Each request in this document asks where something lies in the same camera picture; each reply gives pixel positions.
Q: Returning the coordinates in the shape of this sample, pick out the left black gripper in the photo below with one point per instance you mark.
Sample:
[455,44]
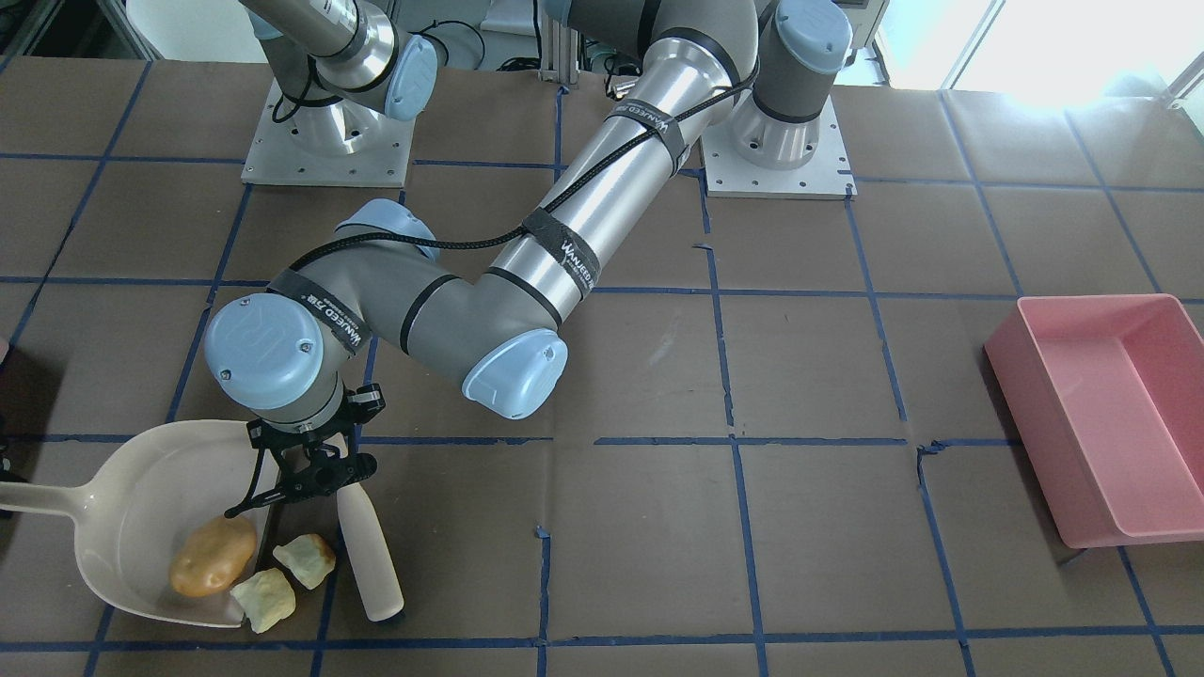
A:
[293,455]

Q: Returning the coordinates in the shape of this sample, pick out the pale food chunk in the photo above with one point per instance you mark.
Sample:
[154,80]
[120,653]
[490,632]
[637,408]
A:
[309,558]
[267,598]

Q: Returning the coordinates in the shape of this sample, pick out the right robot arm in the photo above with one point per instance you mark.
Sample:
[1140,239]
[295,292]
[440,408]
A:
[343,71]

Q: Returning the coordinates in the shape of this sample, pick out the brown potato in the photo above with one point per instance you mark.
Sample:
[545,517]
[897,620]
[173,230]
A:
[213,557]

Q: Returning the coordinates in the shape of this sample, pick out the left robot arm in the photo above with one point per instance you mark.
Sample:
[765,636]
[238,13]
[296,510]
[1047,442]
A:
[487,313]

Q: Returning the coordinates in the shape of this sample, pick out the pale food chunk far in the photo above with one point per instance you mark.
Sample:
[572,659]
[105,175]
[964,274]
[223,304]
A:
[267,598]

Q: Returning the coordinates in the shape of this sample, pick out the white hand brush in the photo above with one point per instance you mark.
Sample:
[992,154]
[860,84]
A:
[377,582]

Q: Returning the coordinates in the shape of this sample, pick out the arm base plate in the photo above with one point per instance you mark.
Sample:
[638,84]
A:
[342,145]
[751,155]

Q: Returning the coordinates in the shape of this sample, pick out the pale food chunk near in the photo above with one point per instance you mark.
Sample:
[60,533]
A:
[309,558]

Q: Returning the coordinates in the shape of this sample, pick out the open pink plastic bin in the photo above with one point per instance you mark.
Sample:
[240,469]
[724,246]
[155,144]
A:
[1107,394]

